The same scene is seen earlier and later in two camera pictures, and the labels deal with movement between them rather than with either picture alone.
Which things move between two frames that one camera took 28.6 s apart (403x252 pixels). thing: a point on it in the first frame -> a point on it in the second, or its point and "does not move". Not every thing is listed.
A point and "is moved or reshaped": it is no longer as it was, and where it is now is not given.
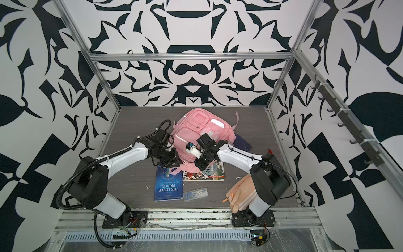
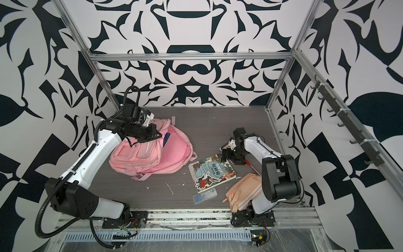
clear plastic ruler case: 195,193 -> 204,195
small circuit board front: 258,237 does not move
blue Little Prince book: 168,186 -> 166,138
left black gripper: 175,159 -> 153,130
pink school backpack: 192,124 is moved or reshaped
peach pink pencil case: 241,195 does not move
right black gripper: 200,166 -> 225,154
